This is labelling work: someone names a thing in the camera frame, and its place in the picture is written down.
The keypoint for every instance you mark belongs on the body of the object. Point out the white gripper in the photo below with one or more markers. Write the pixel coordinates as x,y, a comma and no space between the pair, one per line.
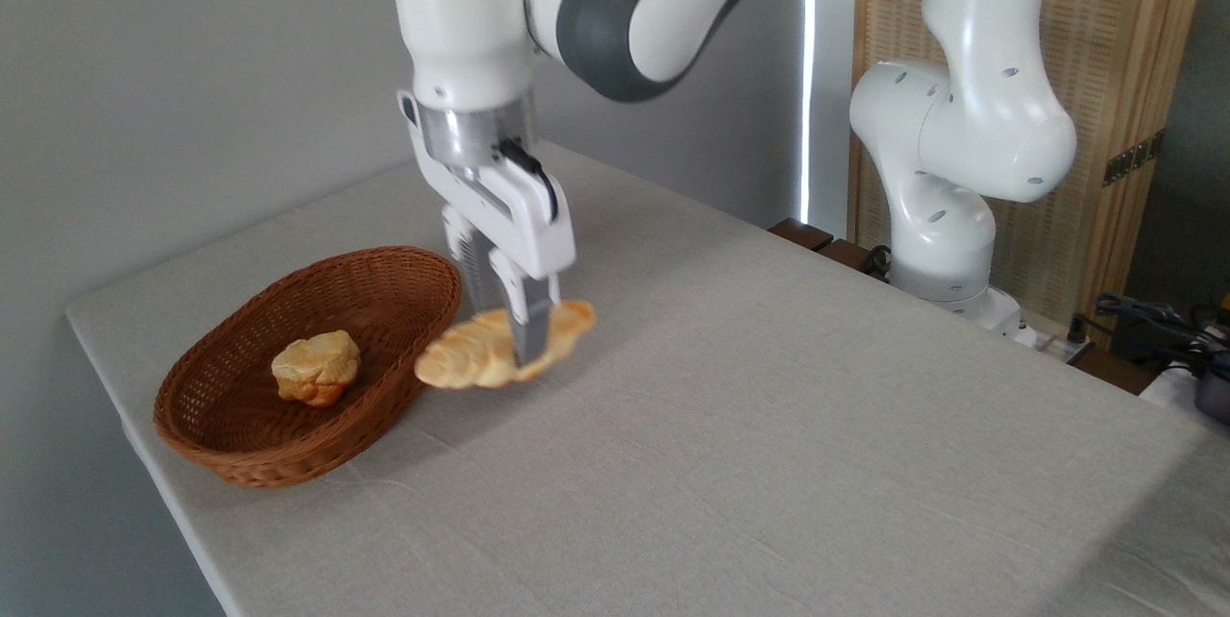
509,213

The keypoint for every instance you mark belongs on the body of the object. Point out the long braided bread loaf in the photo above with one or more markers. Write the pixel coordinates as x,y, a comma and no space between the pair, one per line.
471,353

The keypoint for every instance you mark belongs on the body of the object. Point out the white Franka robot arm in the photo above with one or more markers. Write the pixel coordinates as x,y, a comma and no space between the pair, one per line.
961,117

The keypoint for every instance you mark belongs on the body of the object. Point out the brown wicker oval basket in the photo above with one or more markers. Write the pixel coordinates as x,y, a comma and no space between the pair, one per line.
384,309

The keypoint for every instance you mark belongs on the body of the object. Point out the small round bread roll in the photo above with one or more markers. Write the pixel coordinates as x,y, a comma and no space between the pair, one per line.
315,367

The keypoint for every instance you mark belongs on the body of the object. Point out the dark brown wooden bench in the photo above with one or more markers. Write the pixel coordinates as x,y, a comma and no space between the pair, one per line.
802,234

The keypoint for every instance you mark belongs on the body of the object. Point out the grey linen tablecloth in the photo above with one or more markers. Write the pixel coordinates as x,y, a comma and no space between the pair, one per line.
769,463

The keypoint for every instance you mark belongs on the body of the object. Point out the black screen hinge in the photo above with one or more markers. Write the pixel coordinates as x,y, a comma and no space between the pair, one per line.
1134,157

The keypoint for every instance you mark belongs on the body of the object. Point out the wooden woven folding screen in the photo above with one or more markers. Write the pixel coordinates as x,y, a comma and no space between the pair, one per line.
1105,50

